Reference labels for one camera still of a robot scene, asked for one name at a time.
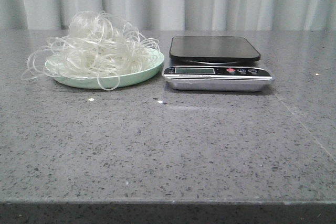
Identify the white translucent vermicelli bundle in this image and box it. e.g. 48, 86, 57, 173
21, 11, 160, 91

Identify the black silver kitchen scale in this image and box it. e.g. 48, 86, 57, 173
162, 36, 275, 92

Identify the light green round plate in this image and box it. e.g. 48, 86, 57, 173
52, 50, 164, 89

